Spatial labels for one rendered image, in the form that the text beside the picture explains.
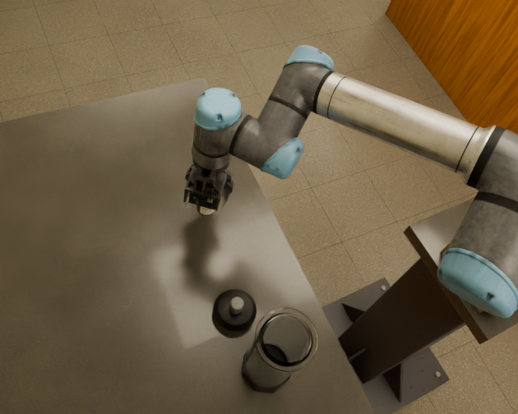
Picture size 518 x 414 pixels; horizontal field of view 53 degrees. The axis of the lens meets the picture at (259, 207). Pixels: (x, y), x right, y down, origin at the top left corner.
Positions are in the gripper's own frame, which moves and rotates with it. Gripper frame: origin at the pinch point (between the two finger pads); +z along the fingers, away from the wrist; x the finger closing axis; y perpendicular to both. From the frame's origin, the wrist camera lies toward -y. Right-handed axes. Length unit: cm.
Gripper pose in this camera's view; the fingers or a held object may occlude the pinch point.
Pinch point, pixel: (207, 200)
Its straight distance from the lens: 116.7
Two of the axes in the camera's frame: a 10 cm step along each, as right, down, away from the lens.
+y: -2.3, 8.2, -5.2
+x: 9.6, 2.8, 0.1
